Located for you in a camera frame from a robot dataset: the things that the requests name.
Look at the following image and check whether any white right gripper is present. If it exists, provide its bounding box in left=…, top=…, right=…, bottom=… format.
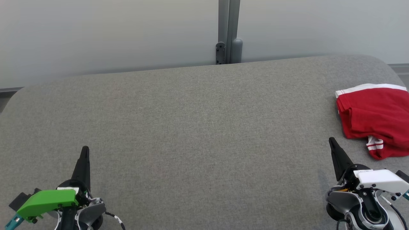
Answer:
left=328, top=137, right=409, bottom=194

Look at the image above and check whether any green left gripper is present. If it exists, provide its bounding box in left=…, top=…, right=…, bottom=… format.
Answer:
left=17, top=146, right=92, bottom=223

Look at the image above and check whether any red white basketball jersey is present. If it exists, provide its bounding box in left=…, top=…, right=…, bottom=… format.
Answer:
left=365, top=135, right=409, bottom=160

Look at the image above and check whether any red shorts white trim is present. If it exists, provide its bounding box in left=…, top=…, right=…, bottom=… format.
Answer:
left=335, top=84, right=409, bottom=141

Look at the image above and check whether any grey cylinder cap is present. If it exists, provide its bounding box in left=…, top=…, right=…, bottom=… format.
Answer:
left=231, top=38, right=243, bottom=64

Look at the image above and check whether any thin black cable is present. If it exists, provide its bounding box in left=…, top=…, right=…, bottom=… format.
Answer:
left=105, top=211, right=126, bottom=230

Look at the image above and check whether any dark grey bracket plate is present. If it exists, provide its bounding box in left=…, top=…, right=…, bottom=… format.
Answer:
left=216, top=42, right=226, bottom=65

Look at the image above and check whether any grey metal post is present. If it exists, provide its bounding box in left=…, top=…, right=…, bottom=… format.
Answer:
left=218, top=0, right=241, bottom=64

